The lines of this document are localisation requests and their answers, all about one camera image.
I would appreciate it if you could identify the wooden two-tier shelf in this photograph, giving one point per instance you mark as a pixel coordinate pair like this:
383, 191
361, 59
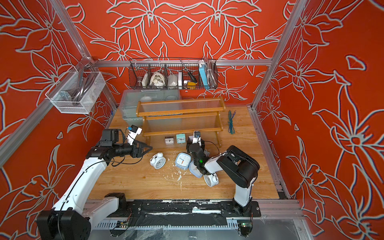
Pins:
169, 118

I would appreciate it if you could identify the clear small square clock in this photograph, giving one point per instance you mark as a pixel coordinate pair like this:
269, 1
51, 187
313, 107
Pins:
169, 140

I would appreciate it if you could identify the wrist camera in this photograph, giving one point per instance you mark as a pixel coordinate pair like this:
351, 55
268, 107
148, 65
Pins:
132, 133
197, 137

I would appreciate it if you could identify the black wire wall basket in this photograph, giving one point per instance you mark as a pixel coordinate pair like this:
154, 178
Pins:
174, 74

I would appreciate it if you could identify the green cable ties bundle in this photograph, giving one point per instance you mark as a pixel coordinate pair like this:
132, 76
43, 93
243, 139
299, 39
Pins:
231, 116

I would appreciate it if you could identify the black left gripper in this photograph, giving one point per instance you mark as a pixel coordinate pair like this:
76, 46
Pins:
138, 154

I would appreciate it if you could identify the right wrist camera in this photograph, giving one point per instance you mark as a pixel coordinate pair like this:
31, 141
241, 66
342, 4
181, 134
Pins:
197, 137

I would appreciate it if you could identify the blue rounded square clock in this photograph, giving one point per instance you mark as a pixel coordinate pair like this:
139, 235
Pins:
183, 161

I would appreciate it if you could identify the mint green square clock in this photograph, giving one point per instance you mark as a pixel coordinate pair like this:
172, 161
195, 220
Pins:
181, 138

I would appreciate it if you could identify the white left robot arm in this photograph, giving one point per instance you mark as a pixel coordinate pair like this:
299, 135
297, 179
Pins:
68, 220

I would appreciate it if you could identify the translucent grey storage bin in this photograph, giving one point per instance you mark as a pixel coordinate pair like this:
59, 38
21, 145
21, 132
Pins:
131, 98

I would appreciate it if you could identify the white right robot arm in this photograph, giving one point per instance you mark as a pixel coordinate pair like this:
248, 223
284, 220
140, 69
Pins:
240, 167

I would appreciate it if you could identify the white twin-bell alarm clock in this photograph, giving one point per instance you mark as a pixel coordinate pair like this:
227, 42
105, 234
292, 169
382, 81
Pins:
158, 161

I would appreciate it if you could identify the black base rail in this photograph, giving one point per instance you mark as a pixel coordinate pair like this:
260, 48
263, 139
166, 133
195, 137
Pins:
223, 208

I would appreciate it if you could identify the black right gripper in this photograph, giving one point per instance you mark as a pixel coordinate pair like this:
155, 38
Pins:
189, 145

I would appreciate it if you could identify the blue box in basket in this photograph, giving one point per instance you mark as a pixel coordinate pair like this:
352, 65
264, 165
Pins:
203, 73

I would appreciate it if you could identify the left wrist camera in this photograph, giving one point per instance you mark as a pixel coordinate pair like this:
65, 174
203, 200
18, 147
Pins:
132, 133

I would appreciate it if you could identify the white wire wall basket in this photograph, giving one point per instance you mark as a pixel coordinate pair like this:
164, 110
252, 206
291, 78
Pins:
76, 92

